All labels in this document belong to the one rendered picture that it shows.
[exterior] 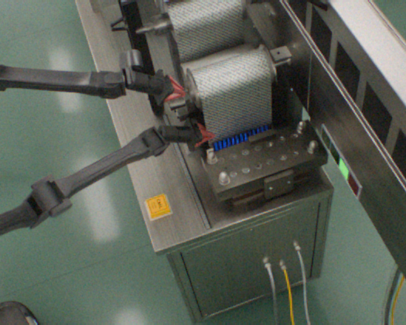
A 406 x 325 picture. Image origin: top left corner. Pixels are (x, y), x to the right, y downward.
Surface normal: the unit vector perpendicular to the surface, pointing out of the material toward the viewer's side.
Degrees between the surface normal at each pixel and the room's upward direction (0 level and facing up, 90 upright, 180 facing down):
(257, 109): 90
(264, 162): 0
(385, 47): 0
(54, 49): 0
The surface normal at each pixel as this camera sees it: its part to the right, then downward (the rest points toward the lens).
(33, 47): -0.11, -0.56
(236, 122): 0.32, 0.76
